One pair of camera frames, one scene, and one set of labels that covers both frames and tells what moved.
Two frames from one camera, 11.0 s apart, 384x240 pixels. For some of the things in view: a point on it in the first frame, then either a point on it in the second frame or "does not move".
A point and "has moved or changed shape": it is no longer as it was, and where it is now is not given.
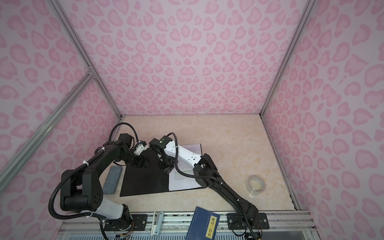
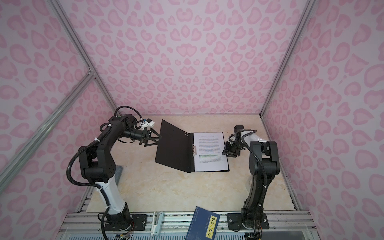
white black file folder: (150, 179) has moved or changed shape
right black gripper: (166, 168) -> (227, 149)
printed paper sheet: (177, 181) -> (209, 148)
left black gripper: (142, 164) -> (147, 137)
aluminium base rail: (283, 225) does not move
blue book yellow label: (203, 225) does not move
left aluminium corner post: (81, 50) does not move
